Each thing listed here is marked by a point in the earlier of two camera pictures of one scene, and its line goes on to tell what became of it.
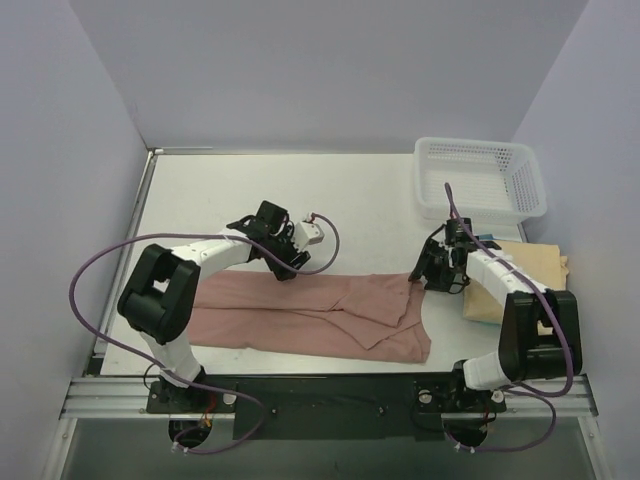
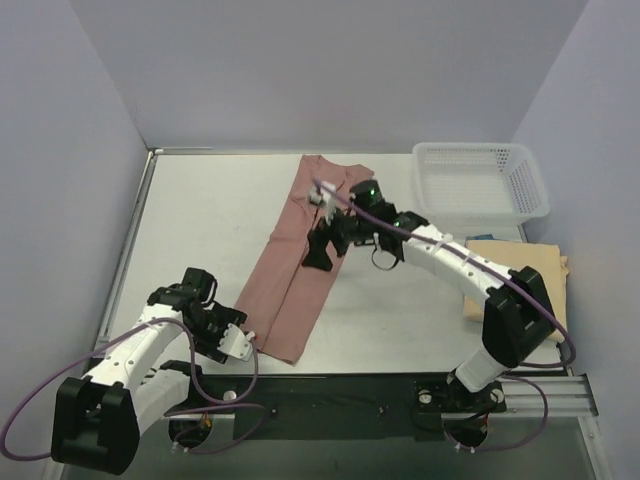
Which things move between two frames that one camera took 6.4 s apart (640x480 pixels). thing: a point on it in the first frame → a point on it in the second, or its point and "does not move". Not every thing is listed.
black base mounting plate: [341, 406] does not move
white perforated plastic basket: [493, 182] does not move
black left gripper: [288, 257] → [215, 337]
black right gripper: [435, 267] → [333, 230]
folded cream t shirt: [544, 262] does not move
